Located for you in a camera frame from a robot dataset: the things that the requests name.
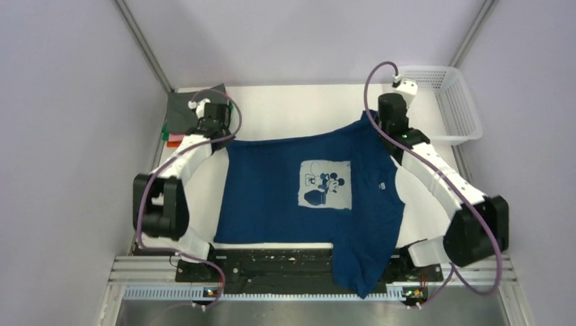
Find dark blue t shirt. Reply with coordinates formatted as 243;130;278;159
214;111;405;297

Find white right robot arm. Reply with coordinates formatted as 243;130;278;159
375;93;509;280

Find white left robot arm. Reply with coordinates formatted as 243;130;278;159
132;98;232;283

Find folded pink t shirt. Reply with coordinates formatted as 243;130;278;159
170;88;231;141

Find folded green t shirt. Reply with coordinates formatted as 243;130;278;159
161;102;232;141

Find white perforated plastic basket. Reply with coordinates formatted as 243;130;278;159
399;66;483;145

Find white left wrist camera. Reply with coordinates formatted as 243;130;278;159
187;98;211;112

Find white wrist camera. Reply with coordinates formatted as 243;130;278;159
187;98;211;112
392;75;418;107

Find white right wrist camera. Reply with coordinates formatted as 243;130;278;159
392;75;418;107

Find left aluminium frame post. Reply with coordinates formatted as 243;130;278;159
113;0;174;93

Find aluminium frame post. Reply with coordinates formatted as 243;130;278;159
449;0;499;69
113;0;174;93

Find right aluminium frame post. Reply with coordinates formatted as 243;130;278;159
449;0;499;69

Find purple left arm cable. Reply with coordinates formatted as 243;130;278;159
134;88;243;311

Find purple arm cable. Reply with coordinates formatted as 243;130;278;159
134;88;243;311
363;61;504;311

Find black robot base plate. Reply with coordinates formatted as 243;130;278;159
175;246;444;295

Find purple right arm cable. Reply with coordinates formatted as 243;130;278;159
363;61;504;311

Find white slotted cable duct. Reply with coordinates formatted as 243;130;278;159
124;285;425;302

